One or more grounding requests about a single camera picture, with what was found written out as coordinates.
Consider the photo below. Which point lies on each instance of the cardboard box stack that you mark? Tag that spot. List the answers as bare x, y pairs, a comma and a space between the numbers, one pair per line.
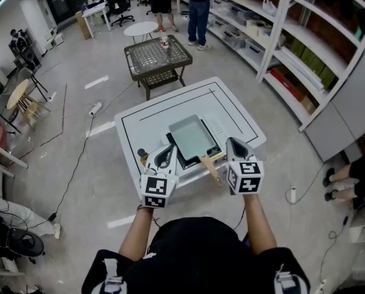
84, 26

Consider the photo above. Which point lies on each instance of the white chair frame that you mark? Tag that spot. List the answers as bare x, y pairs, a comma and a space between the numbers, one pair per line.
3, 161

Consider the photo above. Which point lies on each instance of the person's black shirt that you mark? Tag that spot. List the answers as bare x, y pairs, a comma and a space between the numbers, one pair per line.
201, 274

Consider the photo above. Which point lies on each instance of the black office chair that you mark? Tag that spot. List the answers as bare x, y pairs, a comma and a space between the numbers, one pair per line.
118, 3

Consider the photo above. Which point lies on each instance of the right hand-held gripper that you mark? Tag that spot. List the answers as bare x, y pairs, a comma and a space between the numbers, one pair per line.
245, 176

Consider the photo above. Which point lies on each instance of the white power strip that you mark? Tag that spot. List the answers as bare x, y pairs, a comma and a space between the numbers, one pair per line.
291, 194
95, 109

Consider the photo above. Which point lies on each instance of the small bottle with black cap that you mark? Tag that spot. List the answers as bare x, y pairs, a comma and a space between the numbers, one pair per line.
142, 156

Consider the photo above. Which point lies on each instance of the white desk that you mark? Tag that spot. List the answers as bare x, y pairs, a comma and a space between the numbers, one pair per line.
93, 11

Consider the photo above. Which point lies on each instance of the round wooden table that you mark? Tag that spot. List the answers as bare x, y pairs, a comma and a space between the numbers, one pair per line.
17, 93

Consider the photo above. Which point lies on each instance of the dark wicker coffee table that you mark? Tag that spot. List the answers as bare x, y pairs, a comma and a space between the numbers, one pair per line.
156, 57

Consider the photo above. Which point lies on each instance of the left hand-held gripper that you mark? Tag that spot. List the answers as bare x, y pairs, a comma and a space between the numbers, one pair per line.
158, 186

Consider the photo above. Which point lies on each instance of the row of green boxes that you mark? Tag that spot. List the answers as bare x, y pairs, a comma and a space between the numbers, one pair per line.
314, 61

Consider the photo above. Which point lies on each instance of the wooden chair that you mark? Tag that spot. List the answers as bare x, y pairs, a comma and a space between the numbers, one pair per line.
32, 107

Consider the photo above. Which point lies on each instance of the person's right forearm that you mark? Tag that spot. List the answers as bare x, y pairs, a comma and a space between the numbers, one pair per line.
260, 225

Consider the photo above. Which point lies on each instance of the white plastic bag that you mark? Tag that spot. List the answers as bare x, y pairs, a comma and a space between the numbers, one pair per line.
269, 7

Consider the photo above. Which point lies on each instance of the person's left forearm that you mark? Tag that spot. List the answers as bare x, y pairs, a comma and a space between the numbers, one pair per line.
136, 234

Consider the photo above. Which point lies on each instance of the round white side table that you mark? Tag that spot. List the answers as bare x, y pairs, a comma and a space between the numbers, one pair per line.
139, 28

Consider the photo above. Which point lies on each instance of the red box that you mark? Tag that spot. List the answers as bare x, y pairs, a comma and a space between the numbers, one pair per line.
288, 84

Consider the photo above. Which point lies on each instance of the clear plastic bottle red label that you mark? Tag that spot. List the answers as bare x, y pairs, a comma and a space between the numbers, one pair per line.
164, 42

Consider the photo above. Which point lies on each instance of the small cardboard box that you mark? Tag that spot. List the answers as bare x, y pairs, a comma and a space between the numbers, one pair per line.
308, 104

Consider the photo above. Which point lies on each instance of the white shelf unit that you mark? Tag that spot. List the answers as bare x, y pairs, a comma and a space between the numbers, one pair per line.
285, 26

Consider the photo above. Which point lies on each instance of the black chair base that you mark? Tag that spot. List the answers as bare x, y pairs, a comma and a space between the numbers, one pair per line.
20, 243

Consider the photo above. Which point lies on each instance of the grey cabinet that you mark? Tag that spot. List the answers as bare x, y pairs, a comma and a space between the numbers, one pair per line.
348, 112

